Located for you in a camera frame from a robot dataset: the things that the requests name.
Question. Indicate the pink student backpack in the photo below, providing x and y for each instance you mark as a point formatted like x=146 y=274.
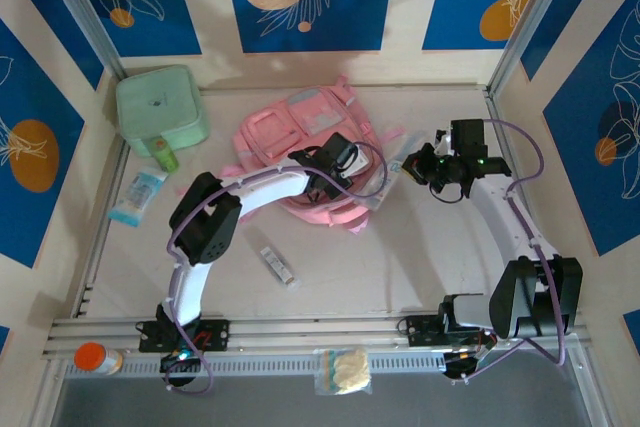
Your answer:
x=280 y=127

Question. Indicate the small white packaged tube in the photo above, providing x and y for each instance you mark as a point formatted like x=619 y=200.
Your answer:
x=277 y=264

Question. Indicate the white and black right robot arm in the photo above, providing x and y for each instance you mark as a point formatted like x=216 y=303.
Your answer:
x=530 y=297

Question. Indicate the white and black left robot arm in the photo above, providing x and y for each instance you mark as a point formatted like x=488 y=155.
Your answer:
x=210 y=227

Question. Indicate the light blue tissue pack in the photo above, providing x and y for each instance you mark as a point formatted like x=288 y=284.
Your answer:
x=140 y=192

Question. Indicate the mint green square lunch bag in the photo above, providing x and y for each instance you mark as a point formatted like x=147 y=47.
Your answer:
x=155 y=102

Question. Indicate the bag of white snacks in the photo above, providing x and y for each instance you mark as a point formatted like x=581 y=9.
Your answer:
x=347 y=369

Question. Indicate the small green bottle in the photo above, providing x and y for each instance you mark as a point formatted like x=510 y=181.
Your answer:
x=165 y=157

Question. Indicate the bottle with orange lid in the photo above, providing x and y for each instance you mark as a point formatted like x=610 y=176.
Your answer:
x=92 y=357

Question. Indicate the aluminium table side rail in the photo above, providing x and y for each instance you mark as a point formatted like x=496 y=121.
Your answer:
x=506 y=147
x=113 y=182

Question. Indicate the aluminium frame rail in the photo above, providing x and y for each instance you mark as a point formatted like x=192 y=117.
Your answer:
x=320 y=328

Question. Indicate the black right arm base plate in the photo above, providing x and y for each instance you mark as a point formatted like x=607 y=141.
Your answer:
x=422 y=329

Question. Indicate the aluminium frame post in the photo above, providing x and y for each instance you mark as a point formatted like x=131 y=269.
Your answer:
x=82 y=12
x=531 y=12

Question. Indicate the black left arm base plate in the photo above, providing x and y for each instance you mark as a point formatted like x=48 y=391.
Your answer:
x=215 y=334

